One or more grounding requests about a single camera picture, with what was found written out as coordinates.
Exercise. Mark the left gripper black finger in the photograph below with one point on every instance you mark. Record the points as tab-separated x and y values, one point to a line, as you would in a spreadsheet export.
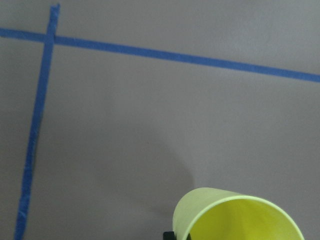
169	235

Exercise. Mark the yellow paper cup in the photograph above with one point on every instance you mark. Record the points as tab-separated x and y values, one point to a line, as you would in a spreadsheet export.
215	214

